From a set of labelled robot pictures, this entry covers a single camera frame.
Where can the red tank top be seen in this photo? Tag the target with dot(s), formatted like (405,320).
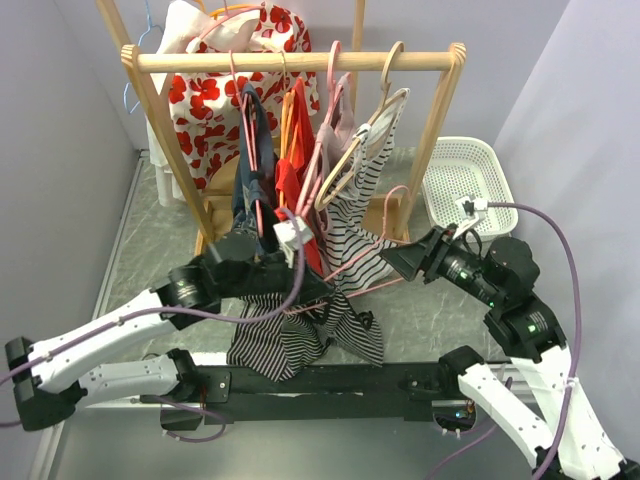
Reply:
(290,168)

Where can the white perforated plastic basket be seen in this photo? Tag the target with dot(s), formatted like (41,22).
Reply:
(461,166)

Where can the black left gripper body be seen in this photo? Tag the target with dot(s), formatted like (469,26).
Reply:
(270,276)

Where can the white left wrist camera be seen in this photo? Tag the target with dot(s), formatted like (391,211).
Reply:
(291,234)

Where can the red floral white dress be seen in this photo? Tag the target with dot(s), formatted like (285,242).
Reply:
(203,106)

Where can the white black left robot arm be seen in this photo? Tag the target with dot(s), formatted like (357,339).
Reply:
(53,378)

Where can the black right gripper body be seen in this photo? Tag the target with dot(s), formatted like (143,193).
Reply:
(445,242)

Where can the pale pink tank top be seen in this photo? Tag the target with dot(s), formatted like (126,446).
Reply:
(321,220)

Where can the white black striped tank top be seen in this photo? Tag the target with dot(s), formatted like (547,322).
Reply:
(346,212)

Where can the wooden clothes rack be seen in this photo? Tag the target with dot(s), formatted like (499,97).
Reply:
(211,209)

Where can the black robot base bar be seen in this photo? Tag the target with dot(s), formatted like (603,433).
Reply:
(410,391)

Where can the navy blue tank top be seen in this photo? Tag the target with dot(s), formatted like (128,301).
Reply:
(249,187)

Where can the orange hanger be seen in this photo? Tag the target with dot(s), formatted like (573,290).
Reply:
(286,125)

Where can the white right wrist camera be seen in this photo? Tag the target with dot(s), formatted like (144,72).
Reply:
(473,210)

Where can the dark striped tank top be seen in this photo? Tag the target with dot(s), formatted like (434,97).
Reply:
(281,347)

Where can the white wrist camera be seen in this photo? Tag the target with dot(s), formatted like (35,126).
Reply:
(473,210)
(291,234)

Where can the pink plastic hanger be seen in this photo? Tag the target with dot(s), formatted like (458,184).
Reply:
(336,126)

